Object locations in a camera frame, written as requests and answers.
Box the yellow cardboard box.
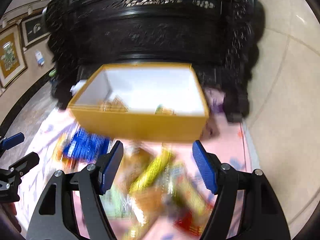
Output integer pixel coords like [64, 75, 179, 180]
[67, 64, 210, 143]

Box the white printed snack packet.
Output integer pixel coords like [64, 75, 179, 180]
[107, 184, 133, 218]

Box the white blue wall holder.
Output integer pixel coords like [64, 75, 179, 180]
[34, 50, 46, 67]

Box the red biscuit packet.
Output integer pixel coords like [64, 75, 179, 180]
[174, 212, 208, 236]

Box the green yellow snack packet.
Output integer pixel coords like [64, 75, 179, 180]
[172, 165, 213, 221]

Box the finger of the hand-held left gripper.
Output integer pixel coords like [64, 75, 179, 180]
[9, 152, 40, 178]
[0, 133, 25, 151]

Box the pink floral tablecloth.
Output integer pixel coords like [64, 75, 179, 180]
[15, 87, 260, 240]

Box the tan pastry packet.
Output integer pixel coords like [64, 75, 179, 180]
[130, 187, 175, 232]

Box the gold framed painting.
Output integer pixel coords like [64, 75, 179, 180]
[0, 24, 28, 89]

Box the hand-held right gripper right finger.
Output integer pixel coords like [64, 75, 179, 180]
[192, 140, 292, 240]

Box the small green yellow packet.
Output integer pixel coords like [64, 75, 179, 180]
[155, 104, 176, 116]

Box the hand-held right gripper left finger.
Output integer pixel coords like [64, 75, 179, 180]
[26, 140, 124, 240]

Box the dark framed picture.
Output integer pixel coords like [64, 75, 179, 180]
[20, 14, 51, 49]

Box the blue snack packet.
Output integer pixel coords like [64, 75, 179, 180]
[62, 127, 110, 162]

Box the dark carved wooden cabinet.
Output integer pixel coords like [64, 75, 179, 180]
[42, 0, 263, 123]

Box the white paper sheet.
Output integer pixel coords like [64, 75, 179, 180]
[71, 80, 87, 93]

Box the orange patterned snack packet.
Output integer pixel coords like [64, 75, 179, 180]
[100, 96, 129, 113]

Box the long yellow snack packet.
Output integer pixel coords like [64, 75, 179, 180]
[129, 147, 176, 193]

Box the orange cake packet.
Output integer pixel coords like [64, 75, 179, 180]
[56, 133, 70, 161]

